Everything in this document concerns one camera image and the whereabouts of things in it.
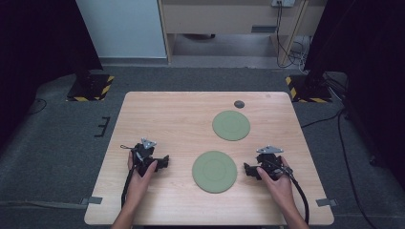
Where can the grey tape strip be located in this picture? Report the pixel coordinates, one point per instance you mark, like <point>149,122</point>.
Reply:
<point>93,200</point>
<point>325,202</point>

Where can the black curtain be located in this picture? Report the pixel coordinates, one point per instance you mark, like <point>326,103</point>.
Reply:
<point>38,47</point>
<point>366,47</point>

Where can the black striped stand base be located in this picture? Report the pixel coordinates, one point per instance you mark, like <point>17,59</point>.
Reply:
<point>90,90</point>
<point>310,92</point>

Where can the person's left hand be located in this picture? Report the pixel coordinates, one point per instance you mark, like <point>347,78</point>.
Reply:
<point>140,189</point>

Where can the green round plate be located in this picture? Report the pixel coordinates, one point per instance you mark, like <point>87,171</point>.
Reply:
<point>214,171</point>
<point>230,125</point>

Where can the grey round table grommet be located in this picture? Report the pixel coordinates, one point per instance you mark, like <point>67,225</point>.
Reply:
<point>239,104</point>

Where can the grey power strip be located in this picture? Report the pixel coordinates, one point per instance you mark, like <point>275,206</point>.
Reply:
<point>283,3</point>

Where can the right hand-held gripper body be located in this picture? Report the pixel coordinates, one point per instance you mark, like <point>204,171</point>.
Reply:
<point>270,162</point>

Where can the person's right hand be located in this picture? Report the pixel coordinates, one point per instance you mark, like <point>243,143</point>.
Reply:
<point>281,191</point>

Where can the light wooden desk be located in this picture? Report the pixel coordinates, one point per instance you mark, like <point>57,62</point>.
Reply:
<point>216,17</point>

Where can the white partition panel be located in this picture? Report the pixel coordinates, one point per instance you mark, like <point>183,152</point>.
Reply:
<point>121,28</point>

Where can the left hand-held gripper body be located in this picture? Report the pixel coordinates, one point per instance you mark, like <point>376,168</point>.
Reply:
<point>142,157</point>

